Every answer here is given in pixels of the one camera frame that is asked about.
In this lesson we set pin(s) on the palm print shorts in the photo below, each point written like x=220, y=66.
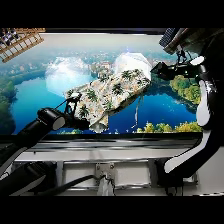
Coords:
x=108, y=95

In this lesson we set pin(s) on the heap of clothes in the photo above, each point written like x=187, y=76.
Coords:
x=175, y=38

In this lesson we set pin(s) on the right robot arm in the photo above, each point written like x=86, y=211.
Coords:
x=207, y=110

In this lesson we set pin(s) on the silver frame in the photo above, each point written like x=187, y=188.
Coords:
x=113, y=166

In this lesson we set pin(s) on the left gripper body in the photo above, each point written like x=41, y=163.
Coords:
x=79, y=123

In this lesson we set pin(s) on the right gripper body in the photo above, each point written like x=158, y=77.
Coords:
x=160, y=71

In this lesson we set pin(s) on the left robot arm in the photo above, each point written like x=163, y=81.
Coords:
x=30, y=130

